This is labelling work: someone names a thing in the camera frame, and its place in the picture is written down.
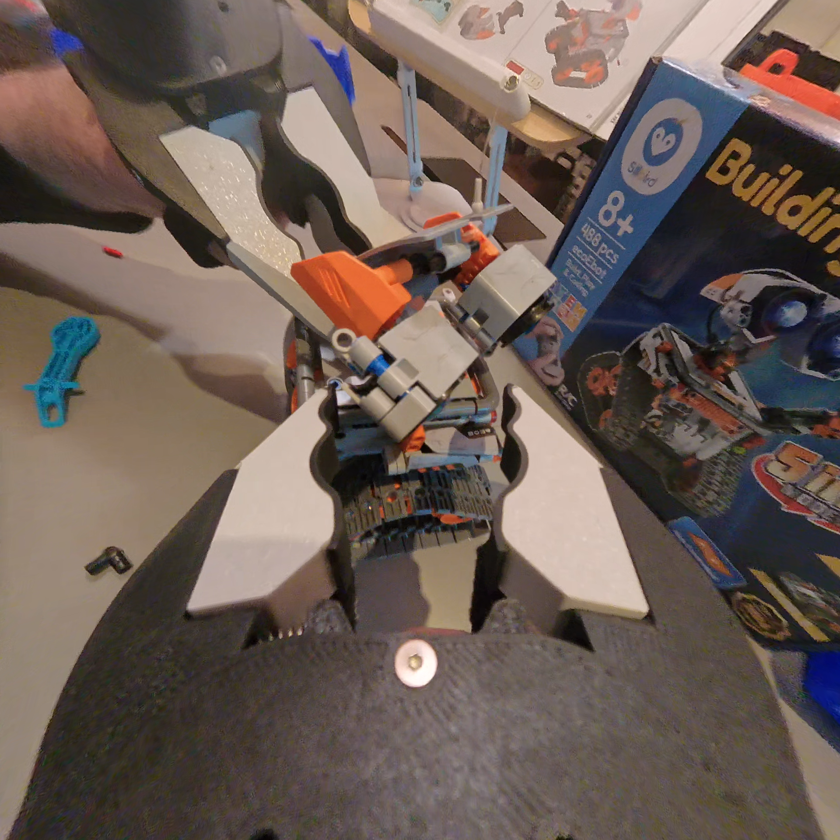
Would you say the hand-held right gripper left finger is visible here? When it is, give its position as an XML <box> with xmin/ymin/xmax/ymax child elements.
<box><xmin>188</xmin><ymin>392</ymin><xmax>347</xmax><ymax>620</ymax></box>

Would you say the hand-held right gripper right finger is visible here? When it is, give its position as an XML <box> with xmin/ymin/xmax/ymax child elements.
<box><xmin>494</xmin><ymin>385</ymin><xmax>652</xmax><ymax>620</ymax></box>

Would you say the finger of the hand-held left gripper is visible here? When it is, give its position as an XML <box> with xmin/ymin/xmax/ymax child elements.
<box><xmin>280</xmin><ymin>83</ymin><xmax>384</xmax><ymax>253</ymax></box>
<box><xmin>158</xmin><ymin>109</ymin><xmax>325</xmax><ymax>325</ymax></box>

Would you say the grey orange tracked toy robot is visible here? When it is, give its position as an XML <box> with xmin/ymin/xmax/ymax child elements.
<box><xmin>283</xmin><ymin>237</ymin><xmax>509</xmax><ymax>555</ymax></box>

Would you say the grey orange toy robot arm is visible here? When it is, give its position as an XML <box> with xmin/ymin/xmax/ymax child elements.
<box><xmin>453</xmin><ymin>241</ymin><xmax>559</xmax><ymax>355</ymax></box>
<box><xmin>292</xmin><ymin>250</ymin><xmax>483</xmax><ymax>450</ymax></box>

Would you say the person's left hand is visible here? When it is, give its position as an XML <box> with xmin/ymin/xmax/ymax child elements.
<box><xmin>0</xmin><ymin>27</ymin><xmax>169</xmax><ymax>224</ymax></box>

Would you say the blue plastic bin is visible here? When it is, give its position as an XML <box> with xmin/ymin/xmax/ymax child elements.
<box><xmin>801</xmin><ymin>650</ymin><xmax>840</xmax><ymax>725</ymax></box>
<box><xmin>309</xmin><ymin>37</ymin><xmax>358</xmax><ymax>101</ymax></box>

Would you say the black angled connector pin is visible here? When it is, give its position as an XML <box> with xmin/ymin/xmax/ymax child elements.
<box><xmin>86</xmin><ymin>545</ymin><xmax>132</xmax><ymax>578</ymax></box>

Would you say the white articulated holder stand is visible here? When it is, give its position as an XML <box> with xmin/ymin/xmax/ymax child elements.
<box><xmin>368</xmin><ymin>0</ymin><xmax>535</xmax><ymax>240</ymax></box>

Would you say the blue robot kit box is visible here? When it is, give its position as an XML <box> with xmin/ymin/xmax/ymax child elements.
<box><xmin>512</xmin><ymin>56</ymin><xmax>840</xmax><ymax>651</ymax></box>

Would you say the blue plastic brick separator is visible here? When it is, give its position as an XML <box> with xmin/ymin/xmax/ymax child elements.
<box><xmin>24</xmin><ymin>315</ymin><xmax>102</xmax><ymax>429</ymax></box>

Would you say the white instruction booklet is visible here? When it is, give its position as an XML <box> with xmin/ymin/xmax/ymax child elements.
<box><xmin>407</xmin><ymin>0</ymin><xmax>710</xmax><ymax>139</ymax></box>

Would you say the orange plastic crate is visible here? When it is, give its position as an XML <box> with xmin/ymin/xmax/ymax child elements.
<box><xmin>729</xmin><ymin>50</ymin><xmax>840</xmax><ymax>95</ymax></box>

